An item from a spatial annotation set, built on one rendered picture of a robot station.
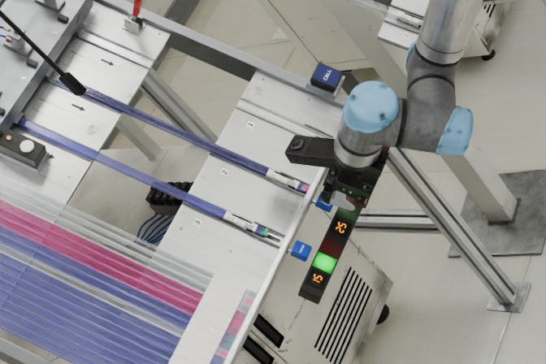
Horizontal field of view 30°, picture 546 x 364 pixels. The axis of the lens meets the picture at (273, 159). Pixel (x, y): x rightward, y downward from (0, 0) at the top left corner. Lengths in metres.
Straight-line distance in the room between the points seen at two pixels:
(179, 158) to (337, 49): 0.95
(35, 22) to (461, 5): 0.81
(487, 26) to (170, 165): 1.04
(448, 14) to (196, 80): 2.41
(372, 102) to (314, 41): 1.68
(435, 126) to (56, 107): 0.73
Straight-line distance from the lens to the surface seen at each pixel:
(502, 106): 2.84
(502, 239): 2.53
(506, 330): 2.38
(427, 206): 2.16
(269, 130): 1.88
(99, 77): 1.93
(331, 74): 1.90
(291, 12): 3.11
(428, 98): 1.56
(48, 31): 1.92
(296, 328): 2.27
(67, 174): 1.83
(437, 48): 1.58
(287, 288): 2.24
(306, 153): 1.69
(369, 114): 1.49
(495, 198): 2.48
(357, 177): 1.68
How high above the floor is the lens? 1.81
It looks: 34 degrees down
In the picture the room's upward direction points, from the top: 42 degrees counter-clockwise
